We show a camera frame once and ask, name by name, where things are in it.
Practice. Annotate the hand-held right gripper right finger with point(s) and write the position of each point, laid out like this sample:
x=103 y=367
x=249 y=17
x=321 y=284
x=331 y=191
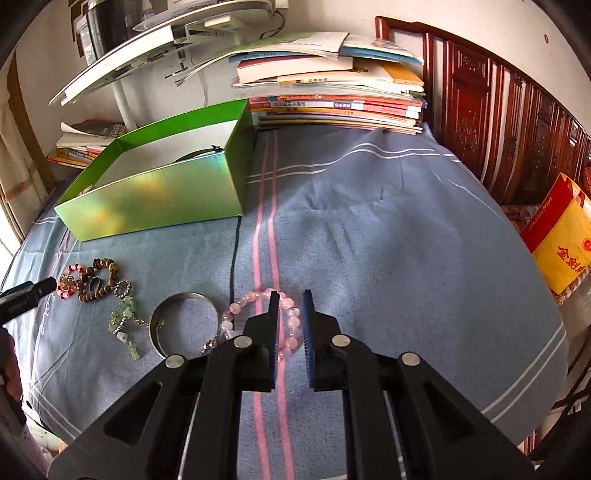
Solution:
x=308 y=332

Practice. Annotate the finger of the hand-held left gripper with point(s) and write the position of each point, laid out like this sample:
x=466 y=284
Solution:
x=27 y=295

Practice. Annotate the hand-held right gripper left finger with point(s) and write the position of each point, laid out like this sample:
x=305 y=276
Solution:
x=275 y=323

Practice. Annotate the dark object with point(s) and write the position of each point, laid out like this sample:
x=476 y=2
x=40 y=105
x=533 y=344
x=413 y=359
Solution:
x=154 y=323

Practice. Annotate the green cardboard box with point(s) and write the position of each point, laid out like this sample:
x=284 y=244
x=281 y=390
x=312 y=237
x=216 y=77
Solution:
x=152 y=203

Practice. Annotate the beige curtain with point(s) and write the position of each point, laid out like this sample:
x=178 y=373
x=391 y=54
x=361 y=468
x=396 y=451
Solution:
x=18 y=175

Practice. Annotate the blue striped cloth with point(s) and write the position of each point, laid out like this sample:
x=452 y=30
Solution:
x=392 y=230

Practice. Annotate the small pile of books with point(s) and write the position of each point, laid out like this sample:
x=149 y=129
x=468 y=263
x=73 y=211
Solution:
x=83 y=147

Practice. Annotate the tall stack of books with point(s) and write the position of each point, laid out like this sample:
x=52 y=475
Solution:
x=332 y=92

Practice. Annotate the white desk shelf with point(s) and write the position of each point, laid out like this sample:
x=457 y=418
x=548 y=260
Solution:
x=120 y=60

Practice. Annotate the yellow and red bag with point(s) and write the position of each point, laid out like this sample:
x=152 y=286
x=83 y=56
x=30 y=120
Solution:
x=558 y=244

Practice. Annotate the carved wooden headboard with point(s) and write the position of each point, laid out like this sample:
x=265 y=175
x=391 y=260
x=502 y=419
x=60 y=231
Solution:
x=466 y=101

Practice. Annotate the black appliance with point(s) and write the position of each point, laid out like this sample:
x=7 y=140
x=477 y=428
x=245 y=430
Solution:
x=111 y=27

